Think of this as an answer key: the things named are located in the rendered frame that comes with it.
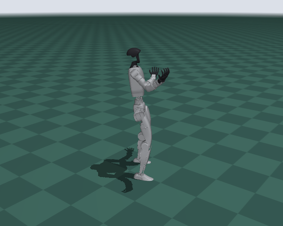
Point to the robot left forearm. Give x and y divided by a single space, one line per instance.
152 79

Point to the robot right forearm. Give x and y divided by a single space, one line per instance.
153 86

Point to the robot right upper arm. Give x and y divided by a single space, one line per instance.
136 75

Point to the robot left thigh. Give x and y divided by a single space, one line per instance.
140 135

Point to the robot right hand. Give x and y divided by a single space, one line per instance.
164 75

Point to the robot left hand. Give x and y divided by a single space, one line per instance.
153 72

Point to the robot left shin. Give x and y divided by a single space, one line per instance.
139 148

